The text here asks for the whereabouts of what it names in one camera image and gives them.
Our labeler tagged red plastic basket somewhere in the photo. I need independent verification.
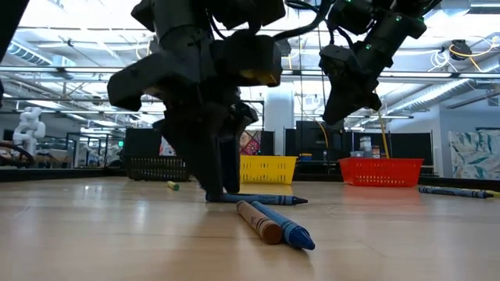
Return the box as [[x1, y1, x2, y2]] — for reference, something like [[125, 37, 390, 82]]
[[337, 157, 425, 188]]

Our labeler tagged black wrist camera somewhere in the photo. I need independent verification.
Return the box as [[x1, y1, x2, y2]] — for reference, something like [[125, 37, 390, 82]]
[[212, 33, 284, 87], [327, 0, 376, 36]]

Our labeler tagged white square column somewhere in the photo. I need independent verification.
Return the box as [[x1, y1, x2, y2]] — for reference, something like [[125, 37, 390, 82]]
[[264, 81, 295, 157]]

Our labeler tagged long ceiling light strip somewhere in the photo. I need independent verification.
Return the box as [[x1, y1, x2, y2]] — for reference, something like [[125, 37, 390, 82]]
[[0, 65, 500, 80]]

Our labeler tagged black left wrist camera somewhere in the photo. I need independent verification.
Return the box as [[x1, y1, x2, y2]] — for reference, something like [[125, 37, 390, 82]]
[[212, 33, 284, 87]]

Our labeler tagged leaf print cloth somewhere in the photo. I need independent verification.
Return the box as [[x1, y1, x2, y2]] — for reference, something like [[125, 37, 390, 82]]
[[448, 128, 500, 181]]

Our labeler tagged grey ventilation duct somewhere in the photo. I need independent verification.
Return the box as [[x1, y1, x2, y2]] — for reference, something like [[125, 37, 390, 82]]
[[386, 77, 500, 114], [2, 38, 54, 67]]

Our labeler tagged black aluminium table frame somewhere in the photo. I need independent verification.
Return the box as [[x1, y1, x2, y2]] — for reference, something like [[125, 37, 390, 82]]
[[0, 165, 500, 192]]

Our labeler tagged yellow hanging cable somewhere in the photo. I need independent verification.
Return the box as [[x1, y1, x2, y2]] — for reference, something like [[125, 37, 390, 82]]
[[377, 111, 391, 160]]

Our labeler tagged black ceiling cable reel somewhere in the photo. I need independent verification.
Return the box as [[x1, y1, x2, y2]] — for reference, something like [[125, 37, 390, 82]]
[[448, 38, 473, 62]]

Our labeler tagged black partition panel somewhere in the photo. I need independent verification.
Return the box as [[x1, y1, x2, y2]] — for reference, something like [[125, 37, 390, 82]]
[[123, 127, 164, 159], [390, 132, 434, 167], [284, 120, 347, 163]]

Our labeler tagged black plastic basket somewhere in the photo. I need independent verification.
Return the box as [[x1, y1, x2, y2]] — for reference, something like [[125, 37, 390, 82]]
[[124, 155, 191, 183]]

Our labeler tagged brown crayon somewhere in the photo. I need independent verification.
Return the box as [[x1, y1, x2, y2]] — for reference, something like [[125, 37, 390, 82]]
[[235, 200, 284, 246]]

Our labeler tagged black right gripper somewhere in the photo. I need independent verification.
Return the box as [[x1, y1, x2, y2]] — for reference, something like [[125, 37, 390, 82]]
[[319, 43, 394, 126]]

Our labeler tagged colourful patchwork cloth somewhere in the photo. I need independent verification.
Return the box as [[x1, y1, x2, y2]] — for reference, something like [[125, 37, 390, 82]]
[[159, 130, 262, 157]]

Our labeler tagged stack of storage jars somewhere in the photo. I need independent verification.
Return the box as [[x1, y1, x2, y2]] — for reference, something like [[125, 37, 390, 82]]
[[358, 135, 382, 159]]

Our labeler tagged black camera cable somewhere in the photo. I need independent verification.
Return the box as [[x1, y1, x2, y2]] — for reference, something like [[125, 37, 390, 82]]
[[273, 0, 333, 42]]

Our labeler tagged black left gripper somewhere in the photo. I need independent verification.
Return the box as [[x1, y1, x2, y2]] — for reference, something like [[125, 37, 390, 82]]
[[107, 34, 259, 203]]

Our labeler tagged yellow plastic basket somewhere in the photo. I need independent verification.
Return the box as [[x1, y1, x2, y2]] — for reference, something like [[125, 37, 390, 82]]
[[238, 155, 298, 186]]

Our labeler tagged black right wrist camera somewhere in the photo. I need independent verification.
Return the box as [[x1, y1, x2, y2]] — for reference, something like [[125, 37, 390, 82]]
[[327, 0, 376, 36]]

